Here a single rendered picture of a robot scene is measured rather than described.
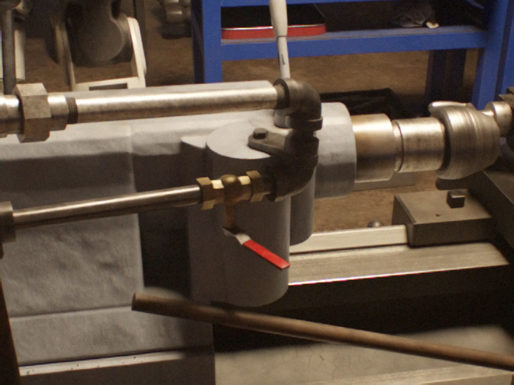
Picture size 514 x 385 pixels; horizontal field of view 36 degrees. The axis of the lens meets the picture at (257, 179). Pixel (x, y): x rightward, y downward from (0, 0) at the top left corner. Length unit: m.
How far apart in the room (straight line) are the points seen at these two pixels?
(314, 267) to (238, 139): 0.43
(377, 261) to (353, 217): 1.78
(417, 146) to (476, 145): 0.07
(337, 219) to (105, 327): 2.15
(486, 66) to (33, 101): 2.48
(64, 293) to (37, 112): 0.29
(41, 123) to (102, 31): 1.12
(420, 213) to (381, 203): 1.83
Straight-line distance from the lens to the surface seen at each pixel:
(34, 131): 0.62
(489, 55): 2.97
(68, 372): 0.86
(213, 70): 2.71
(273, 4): 0.84
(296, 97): 0.71
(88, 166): 0.82
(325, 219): 2.94
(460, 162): 0.94
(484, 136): 0.95
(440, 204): 1.28
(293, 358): 1.18
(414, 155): 0.92
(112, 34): 1.74
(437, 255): 1.23
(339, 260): 1.20
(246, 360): 1.17
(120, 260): 0.84
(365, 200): 3.09
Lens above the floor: 1.49
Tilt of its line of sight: 28 degrees down
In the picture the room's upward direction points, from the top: straight up
